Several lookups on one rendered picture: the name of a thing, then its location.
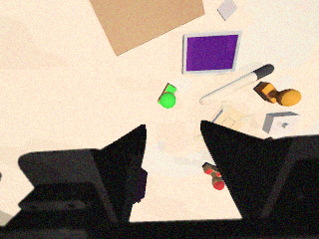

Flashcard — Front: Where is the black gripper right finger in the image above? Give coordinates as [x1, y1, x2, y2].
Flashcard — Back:
[200, 119, 319, 218]

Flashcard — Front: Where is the wooden rubber stamp with red knob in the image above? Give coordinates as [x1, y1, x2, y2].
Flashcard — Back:
[202, 162, 224, 190]

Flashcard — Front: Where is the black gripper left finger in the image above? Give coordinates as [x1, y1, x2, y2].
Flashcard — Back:
[18, 124, 147, 222]

